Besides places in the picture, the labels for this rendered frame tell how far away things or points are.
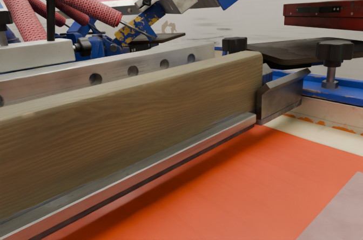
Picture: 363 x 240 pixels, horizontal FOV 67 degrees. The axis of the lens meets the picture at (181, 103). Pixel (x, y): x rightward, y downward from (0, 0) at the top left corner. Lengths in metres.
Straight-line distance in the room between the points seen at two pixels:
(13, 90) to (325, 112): 0.41
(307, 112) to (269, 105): 0.09
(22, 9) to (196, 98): 0.56
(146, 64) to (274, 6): 2.03
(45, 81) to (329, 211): 0.37
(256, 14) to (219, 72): 2.28
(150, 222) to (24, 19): 0.57
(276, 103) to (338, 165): 0.10
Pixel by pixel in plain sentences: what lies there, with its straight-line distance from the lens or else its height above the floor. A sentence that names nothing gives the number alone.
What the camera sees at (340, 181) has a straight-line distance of 0.30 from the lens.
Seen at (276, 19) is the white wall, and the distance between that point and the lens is 2.45.
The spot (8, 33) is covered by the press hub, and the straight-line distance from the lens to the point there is 1.00.
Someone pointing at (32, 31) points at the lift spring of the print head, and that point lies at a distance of 0.68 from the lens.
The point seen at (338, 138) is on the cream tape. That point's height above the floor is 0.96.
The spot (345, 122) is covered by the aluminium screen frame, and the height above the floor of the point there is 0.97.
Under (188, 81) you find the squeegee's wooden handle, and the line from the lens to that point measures 0.25.
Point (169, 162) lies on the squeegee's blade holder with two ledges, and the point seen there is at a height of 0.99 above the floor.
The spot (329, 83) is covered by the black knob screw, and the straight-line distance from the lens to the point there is 0.41.
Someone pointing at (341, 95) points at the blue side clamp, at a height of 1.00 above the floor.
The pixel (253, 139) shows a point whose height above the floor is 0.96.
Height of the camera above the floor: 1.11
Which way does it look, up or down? 19 degrees down
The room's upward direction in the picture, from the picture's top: 4 degrees counter-clockwise
